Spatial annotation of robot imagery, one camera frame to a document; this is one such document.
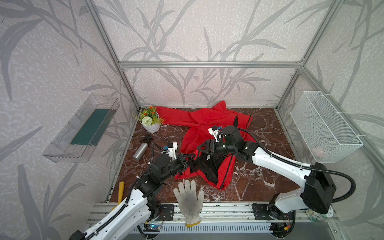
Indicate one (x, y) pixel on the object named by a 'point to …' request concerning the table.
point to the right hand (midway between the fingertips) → (199, 145)
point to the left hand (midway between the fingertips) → (198, 152)
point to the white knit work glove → (190, 203)
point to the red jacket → (216, 169)
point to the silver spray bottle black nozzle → (145, 140)
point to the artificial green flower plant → (149, 116)
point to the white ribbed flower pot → (153, 128)
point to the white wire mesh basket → (328, 137)
